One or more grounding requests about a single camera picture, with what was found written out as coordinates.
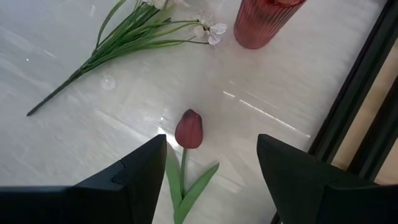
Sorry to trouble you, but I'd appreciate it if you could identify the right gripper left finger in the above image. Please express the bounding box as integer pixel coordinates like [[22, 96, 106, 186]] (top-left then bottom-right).
[[0, 133, 168, 224]]

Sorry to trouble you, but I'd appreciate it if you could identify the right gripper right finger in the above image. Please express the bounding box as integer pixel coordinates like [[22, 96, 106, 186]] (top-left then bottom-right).
[[256, 133, 398, 224]]

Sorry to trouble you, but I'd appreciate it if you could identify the dark red artificial tulip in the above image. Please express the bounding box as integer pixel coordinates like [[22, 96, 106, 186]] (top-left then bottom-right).
[[164, 108, 220, 224]]

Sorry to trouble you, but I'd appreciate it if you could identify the white artificial flower bunch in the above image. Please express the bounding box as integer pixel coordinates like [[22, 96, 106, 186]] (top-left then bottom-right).
[[26, 0, 228, 118]]

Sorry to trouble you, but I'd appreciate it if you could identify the red ribbed glass vase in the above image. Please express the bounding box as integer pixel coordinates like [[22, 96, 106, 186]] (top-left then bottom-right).
[[233, 0, 308, 50]]

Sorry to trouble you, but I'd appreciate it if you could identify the black aluminium table frame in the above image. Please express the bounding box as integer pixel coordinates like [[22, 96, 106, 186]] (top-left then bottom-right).
[[269, 0, 398, 224]]

